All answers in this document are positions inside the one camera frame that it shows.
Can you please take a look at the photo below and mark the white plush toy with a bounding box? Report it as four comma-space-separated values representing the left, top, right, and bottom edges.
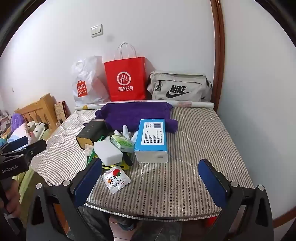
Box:
25, 121, 47, 142

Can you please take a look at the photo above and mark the red paper bag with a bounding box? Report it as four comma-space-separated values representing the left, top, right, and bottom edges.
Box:
104, 42, 147, 102

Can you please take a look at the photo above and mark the white plastic shopping bag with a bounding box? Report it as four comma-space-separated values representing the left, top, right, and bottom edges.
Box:
71, 55, 110, 107

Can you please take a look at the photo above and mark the black box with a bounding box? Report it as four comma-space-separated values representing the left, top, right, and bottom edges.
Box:
75, 119, 108, 149

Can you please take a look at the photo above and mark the green tissue packet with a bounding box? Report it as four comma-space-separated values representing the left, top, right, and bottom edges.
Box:
110, 134, 136, 153

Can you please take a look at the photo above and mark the green foil packet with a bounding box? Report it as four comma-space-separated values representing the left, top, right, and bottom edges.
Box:
85, 136, 105, 165

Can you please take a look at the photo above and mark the grey waist bag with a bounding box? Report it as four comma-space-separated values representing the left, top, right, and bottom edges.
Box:
147, 70, 213, 102

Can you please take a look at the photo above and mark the white sponge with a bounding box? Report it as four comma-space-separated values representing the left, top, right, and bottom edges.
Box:
93, 140, 122, 166

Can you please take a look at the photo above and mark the purple plush toy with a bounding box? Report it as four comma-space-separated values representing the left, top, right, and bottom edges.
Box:
10, 113, 26, 132

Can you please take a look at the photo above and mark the rolled printed paper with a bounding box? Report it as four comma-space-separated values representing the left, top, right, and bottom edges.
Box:
74, 100, 215, 111

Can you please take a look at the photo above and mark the strawberry print packet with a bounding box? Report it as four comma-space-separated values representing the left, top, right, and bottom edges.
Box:
102, 166, 132, 194

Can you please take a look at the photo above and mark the striped mattress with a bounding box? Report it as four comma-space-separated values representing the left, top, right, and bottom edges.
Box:
30, 108, 255, 219

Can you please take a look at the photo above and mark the purple towel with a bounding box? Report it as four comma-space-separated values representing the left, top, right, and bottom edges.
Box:
95, 102, 179, 135

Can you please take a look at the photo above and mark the patterned brown box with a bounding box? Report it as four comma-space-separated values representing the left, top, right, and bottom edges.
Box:
54, 101, 68, 124

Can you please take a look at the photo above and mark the wooden headboard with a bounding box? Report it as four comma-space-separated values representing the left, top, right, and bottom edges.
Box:
14, 93, 58, 135

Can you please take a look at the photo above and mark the white light switch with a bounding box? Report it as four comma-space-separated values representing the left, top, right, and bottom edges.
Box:
91, 24, 103, 38

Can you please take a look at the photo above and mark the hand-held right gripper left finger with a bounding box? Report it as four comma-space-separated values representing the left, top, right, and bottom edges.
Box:
26, 158, 103, 241

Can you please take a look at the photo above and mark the person's left hand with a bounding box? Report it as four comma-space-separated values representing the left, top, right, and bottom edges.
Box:
4, 180, 22, 215

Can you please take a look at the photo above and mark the brown door frame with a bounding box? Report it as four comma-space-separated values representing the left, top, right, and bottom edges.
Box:
210, 0, 226, 105

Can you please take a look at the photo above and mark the light green bedsheet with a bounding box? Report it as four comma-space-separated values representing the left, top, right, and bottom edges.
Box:
13, 160, 47, 214

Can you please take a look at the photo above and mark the blue tissue pack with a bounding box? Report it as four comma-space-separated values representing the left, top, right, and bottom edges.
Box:
134, 119, 169, 164

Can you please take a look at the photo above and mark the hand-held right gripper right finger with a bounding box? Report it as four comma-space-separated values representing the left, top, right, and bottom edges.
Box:
198, 159, 274, 241

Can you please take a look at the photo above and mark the white glove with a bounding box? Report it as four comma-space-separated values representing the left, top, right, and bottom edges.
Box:
113, 125, 139, 144

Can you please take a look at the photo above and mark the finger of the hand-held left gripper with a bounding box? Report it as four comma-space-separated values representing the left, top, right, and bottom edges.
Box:
14, 139, 47, 160
0, 136, 30, 152

